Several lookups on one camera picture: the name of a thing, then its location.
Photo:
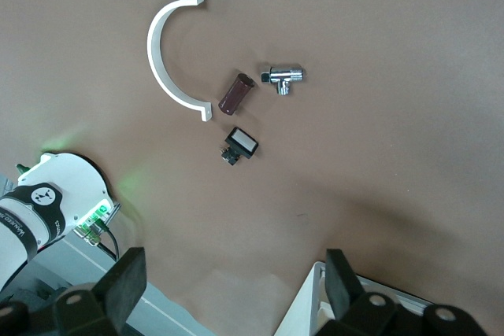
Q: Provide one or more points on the chrome metal valve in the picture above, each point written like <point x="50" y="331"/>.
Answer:
<point x="284" y="75"/>

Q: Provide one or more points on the dark brown plastic cylinder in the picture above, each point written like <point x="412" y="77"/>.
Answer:
<point x="236" y="94"/>

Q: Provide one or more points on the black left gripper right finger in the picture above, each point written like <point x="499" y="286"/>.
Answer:
<point x="346" y="296"/>

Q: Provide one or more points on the white drawer cabinet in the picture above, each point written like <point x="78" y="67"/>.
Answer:
<point x="303" y="312"/>

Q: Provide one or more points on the black white square push button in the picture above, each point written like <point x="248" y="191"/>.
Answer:
<point x="242" y="142"/>

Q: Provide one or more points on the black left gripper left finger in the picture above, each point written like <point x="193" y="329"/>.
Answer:
<point x="118" y="292"/>

